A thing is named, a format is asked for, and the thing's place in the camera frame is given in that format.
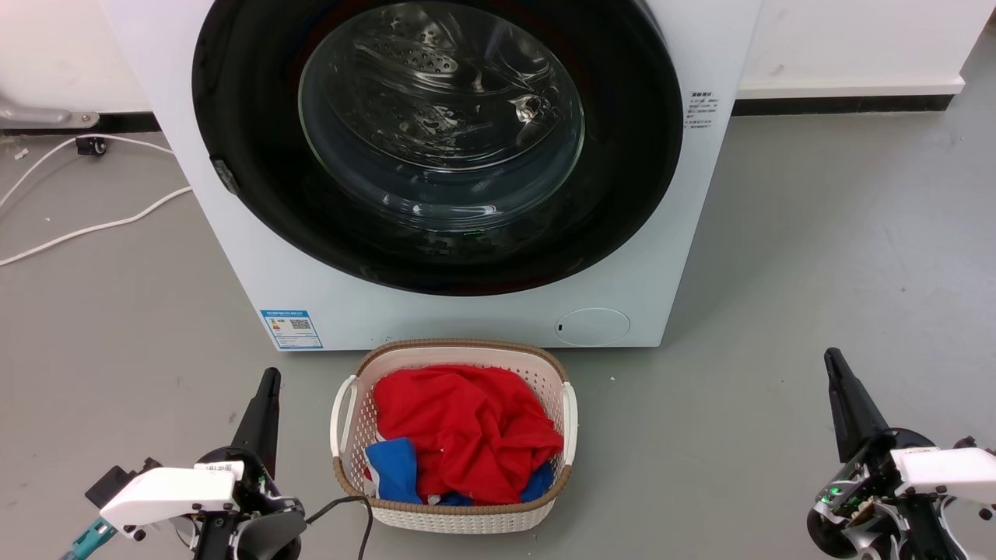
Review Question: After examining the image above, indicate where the red garment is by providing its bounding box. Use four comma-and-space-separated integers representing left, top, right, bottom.
373, 364, 564, 505

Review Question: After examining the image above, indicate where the blue energy label sticker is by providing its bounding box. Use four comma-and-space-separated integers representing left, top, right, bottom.
260, 310, 324, 351

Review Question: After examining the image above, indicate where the round white filter cover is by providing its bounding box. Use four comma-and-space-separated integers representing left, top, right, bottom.
554, 308, 632, 348

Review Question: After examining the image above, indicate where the white front-load washing machine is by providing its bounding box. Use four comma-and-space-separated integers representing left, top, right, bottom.
100, 0, 763, 351

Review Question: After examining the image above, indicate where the blue garment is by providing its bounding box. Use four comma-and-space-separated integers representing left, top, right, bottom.
364, 437, 556, 506

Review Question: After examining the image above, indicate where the thin white floor cable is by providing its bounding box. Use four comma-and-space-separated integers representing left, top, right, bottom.
0, 134, 176, 209

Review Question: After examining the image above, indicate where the teal cable connector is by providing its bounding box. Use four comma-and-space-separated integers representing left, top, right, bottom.
62, 519, 117, 560

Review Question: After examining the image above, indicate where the black round glass washer door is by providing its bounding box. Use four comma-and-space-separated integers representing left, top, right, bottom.
191, 0, 684, 297

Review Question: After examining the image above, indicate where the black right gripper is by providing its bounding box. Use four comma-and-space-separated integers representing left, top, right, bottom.
806, 347, 981, 560

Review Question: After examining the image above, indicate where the small printed text sticker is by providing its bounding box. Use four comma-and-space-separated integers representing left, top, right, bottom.
685, 91, 721, 131

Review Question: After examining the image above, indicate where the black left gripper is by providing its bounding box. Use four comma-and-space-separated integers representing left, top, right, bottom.
191, 367, 307, 560

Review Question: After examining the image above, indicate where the grey metal base foot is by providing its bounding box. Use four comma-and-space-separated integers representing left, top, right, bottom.
0, 97, 100, 130

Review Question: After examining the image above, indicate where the thick white floor cable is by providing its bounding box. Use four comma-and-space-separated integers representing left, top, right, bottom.
0, 185, 193, 268

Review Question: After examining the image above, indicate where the white woven laundry basket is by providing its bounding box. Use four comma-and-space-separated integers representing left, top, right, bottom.
330, 338, 579, 535

